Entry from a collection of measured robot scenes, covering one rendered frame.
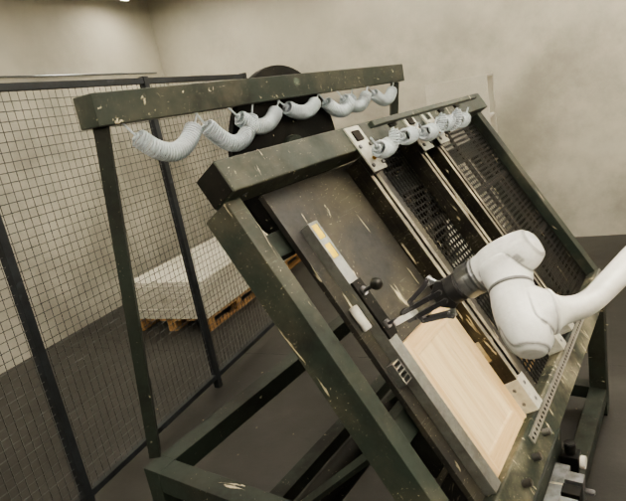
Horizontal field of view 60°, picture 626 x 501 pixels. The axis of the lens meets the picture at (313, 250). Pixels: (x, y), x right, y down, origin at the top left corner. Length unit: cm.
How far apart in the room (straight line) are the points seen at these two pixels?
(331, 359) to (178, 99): 107
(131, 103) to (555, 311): 138
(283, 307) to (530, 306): 61
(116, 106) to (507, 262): 124
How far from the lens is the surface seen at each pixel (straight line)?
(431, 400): 167
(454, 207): 236
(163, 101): 196
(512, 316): 123
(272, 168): 157
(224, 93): 217
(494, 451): 187
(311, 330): 142
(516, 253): 129
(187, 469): 231
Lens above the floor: 205
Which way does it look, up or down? 15 degrees down
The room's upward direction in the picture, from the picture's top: 10 degrees counter-clockwise
